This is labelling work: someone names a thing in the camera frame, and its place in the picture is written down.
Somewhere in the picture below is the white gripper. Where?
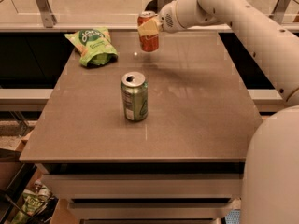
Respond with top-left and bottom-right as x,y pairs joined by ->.
137,1 -> 183,36

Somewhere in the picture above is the orange coke can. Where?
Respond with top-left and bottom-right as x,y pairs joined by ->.
137,11 -> 159,52

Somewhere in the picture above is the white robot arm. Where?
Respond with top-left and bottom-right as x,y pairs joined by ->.
138,0 -> 299,224

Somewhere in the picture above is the green rice chip bag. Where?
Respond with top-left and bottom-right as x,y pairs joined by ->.
64,27 -> 118,67

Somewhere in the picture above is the green soda can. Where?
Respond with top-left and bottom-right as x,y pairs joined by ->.
121,72 -> 148,121

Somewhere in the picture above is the green snack bag in bin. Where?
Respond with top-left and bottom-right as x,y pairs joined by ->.
11,179 -> 52,224

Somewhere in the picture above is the grey drawer cabinet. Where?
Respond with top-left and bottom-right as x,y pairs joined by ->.
21,32 -> 262,223

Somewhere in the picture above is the blue perforated object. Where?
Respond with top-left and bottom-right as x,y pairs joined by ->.
224,210 -> 240,224

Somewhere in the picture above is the left metal railing post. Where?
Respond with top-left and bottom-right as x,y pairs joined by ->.
36,0 -> 57,28

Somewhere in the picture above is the right metal railing post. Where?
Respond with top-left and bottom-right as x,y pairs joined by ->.
269,0 -> 291,24

